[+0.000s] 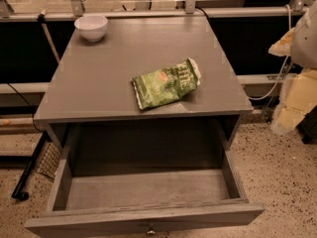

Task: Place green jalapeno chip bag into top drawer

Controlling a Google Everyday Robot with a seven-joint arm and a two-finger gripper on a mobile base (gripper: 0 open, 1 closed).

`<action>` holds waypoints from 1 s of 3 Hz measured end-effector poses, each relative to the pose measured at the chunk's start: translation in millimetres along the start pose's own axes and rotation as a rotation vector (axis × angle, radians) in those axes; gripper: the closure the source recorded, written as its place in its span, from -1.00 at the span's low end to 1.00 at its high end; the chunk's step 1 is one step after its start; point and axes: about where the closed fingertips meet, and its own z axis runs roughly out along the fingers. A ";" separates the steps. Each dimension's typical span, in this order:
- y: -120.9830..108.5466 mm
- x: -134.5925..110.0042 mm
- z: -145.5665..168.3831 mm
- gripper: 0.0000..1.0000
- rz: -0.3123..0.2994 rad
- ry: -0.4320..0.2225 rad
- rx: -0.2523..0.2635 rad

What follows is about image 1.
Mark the black metal stand leg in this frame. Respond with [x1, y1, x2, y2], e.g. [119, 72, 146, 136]
[11, 132, 48, 201]

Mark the grey wooden cabinet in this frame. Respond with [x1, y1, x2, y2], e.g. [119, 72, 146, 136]
[35, 16, 253, 147]

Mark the wooden stick with black tip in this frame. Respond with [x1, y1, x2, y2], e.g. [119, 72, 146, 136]
[38, 9, 60, 62]

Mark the wire mesh basket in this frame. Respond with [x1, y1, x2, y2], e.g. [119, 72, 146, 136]
[36, 143, 60, 180]

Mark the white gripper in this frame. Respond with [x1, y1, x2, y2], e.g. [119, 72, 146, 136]
[268, 3, 317, 135]

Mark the white ceramic bowl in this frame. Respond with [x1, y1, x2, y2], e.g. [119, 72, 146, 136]
[74, 16, 108, 42]

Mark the metal guard rail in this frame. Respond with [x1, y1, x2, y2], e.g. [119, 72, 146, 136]
[0, 0, 316, 21]

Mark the black cable on left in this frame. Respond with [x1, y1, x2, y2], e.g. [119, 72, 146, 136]
[6, 82, 43, 132]

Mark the white cable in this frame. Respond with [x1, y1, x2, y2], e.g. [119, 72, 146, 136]
[247, 4, 293, 101]

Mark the green jalapeno chip bag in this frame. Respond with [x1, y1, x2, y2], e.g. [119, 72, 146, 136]
[132, 58, 201, 110]

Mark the grey open top drawer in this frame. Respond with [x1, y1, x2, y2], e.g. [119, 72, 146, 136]
[25, 117, 264, 238]

